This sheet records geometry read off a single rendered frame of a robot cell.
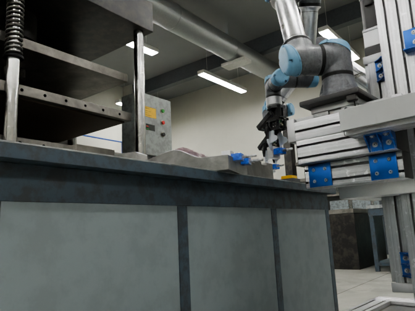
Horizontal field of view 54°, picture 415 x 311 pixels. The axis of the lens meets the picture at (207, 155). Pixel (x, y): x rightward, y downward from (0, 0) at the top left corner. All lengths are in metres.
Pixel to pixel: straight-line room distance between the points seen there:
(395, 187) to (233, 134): 8.59
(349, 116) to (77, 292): 0.95
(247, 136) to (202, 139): 1.37
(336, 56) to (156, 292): 1.03
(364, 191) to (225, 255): 0.57
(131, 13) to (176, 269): 1.64
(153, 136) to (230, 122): 7.57
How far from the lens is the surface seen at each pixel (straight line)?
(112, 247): 1.19
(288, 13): 1.74
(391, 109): 1.34
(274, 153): 1.91
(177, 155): 1.56
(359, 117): 1.36
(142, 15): 2.63
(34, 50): 2.22
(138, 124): 2.40
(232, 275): 1.62
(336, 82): 1.57
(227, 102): 10.30
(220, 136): 10.23
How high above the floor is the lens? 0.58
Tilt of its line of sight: 11 degrees up
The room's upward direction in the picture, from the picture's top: 3 degrees counter-clockwise
